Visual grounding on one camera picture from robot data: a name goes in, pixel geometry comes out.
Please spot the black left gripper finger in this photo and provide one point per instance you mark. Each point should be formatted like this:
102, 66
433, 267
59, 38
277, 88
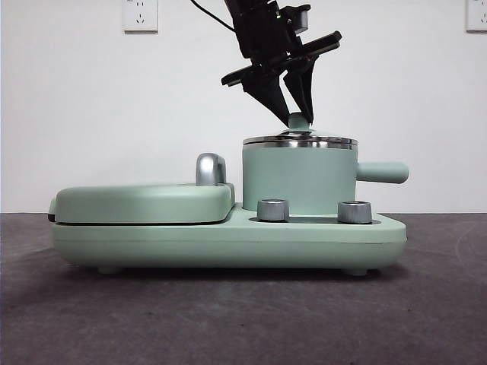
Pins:
304, 87
268, 93

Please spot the glass lid with green knob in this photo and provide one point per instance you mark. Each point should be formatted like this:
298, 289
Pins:
298, 122

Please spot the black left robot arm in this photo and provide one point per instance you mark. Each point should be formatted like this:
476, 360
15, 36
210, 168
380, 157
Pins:
258, 34

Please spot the mint green steamer pot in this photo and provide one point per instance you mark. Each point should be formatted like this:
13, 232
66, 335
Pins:
304, 175

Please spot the mint green griddle lid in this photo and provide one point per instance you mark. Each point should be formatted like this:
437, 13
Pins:
114, 201

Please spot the silver control knob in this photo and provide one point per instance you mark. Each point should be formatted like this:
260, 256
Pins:
355, 211
273, 210

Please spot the mint green breakfast maker base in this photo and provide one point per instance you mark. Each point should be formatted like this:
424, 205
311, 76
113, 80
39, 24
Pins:
190, 243

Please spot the pale grey left wrist camera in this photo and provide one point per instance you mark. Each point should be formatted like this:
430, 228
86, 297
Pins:
303, 21

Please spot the white wall socket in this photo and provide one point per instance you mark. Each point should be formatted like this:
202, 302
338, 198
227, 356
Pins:
140, 15
477, 15

